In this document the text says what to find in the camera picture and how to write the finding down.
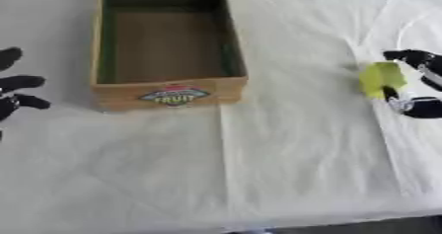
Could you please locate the tan cardboard box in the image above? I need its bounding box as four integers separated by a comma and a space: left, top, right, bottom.
90, 0, 251, 112

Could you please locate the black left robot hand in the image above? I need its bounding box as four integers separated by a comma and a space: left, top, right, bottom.
0, 46, 52, 142

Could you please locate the yellow-green toy fruit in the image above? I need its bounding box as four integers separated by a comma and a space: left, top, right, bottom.
357, 61, 409, 100

